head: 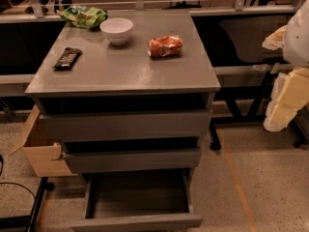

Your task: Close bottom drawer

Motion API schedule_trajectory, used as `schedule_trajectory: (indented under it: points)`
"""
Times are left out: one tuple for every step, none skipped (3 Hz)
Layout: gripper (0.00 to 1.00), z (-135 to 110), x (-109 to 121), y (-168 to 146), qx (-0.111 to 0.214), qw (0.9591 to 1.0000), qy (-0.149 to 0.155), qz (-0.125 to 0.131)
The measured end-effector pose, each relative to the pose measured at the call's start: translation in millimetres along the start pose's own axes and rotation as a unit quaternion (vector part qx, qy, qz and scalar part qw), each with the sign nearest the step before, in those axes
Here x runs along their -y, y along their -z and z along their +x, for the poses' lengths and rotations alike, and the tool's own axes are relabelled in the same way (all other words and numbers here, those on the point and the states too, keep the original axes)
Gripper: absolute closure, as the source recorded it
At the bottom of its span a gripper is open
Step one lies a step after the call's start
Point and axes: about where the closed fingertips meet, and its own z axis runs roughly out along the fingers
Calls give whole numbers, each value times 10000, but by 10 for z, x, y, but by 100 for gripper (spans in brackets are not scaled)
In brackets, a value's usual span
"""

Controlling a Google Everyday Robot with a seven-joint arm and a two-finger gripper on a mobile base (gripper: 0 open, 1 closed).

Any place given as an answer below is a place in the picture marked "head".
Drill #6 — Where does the grey drawer cabinet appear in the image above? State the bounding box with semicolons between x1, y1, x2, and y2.
24;10;222;186

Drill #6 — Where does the grey drawer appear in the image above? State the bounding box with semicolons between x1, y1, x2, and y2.
71;169;203;232
64;137;201;173
42;93;211;142

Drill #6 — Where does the dark chocolate bar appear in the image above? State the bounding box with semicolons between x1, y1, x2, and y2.
53;47;82;71

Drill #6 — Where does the grey middle drawer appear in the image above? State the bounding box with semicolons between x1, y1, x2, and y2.
64;137;201;173

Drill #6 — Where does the grey top drawer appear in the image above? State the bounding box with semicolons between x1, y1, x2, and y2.
42;93;211;142

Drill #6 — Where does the black metal table frame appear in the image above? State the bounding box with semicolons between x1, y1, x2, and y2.
209;63;309;152

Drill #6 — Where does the black cable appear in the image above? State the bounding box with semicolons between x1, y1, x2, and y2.
0;154;37;201

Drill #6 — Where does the cardboard box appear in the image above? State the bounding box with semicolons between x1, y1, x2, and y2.
10;105;74;177

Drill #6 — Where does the crushed orange soda can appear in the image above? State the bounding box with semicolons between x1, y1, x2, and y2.
148;36;183;58

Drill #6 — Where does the grey bottom drawer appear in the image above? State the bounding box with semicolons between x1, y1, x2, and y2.
71;169;203;232

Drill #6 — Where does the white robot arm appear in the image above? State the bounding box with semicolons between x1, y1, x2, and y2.
262;0;309;131

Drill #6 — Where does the green chip bag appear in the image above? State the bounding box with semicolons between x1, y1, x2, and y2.
57;6;108;29

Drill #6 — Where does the black frame left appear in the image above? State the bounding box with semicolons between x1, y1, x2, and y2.
0;177;54;232

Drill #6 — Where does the white bowl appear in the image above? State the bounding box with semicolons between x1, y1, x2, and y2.
99;18;133;45

